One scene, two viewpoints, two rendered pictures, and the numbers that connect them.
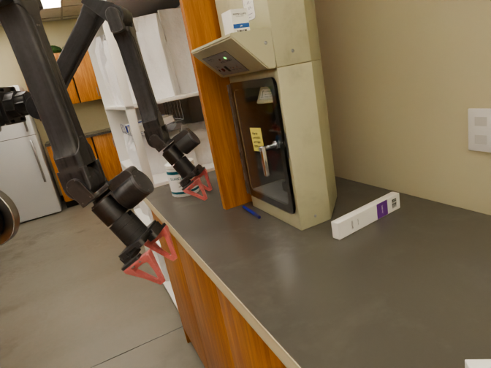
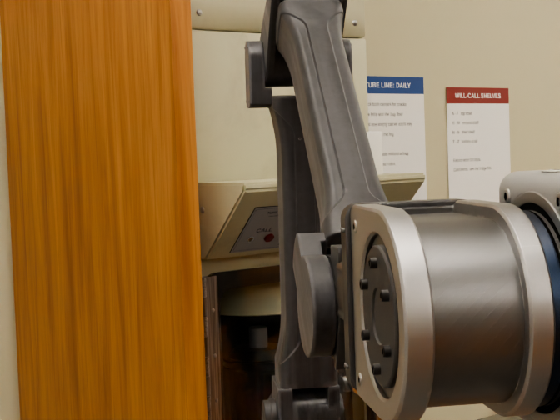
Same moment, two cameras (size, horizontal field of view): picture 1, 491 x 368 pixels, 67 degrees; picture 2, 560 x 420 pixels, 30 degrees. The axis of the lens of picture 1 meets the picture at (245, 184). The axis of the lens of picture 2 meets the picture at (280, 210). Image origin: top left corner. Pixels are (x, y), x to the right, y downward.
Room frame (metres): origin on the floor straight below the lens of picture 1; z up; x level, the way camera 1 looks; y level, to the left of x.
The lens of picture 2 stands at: (1.54, 1.34, 1.54)
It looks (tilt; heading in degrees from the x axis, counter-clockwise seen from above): 3 degrees down; 255
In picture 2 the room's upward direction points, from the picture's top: 2 degrees counter-clockwise
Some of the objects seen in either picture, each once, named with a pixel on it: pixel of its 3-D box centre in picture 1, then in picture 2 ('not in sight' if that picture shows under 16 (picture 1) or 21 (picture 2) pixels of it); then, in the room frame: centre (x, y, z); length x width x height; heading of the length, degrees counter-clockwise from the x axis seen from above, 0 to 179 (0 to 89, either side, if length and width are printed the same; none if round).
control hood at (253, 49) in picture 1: (229, 58); (314, 214); (1.13, -0.02, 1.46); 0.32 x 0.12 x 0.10; 23
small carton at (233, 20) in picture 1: (235, 23); (357, 153); (1.05, -0.05, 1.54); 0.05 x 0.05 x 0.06; 28
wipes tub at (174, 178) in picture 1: (182, 177); not in sight; (1.64, 0.28, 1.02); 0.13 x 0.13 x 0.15
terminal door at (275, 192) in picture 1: (259, 144); (298, 403); (1.15, -0.07, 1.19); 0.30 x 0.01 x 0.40; 23
